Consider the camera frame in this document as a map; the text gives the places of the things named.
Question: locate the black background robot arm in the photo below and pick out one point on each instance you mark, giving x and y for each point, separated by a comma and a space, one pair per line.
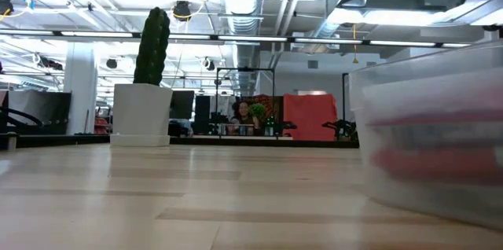
341, 128

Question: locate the small green plant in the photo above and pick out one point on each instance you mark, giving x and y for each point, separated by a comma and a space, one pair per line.
258, 109

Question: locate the person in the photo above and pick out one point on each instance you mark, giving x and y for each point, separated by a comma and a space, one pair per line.
243, 114

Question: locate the black monitor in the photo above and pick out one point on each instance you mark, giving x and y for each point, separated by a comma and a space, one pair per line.
182, 104
202, 107

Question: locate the red cloth screen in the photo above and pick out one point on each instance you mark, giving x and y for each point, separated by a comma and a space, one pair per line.
310, 116

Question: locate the black round ceiling fixture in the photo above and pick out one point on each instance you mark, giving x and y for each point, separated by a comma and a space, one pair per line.
209, 64
111, 63
182, 11

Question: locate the white square planter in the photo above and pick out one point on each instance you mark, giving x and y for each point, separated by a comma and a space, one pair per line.
141, 110

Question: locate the green cactus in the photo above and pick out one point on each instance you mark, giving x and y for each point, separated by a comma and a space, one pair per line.
152, 45

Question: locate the white pillar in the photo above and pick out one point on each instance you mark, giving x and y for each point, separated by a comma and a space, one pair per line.
80, 93

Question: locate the translucent plastic bin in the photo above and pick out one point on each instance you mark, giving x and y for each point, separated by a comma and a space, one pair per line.
432, 136

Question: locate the black partition panel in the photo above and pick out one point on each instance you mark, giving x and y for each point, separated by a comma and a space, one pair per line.
39, 110

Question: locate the black table clamp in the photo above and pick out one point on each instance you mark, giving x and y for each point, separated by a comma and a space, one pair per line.
23, 115

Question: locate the black metal frame stand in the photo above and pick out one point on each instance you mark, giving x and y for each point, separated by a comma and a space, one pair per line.
243, 70

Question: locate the long ceiling light rail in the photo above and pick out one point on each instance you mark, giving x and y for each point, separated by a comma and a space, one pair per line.
255, 39

